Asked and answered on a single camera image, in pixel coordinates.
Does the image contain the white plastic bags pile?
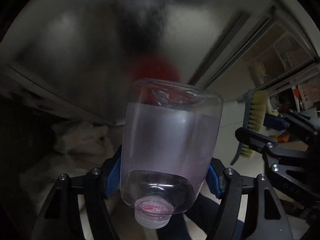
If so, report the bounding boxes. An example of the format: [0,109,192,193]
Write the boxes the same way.
[55,122,115,158]

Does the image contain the clear plastic bottle purple label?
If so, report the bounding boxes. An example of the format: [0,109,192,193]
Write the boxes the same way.
[120,79,223,229]

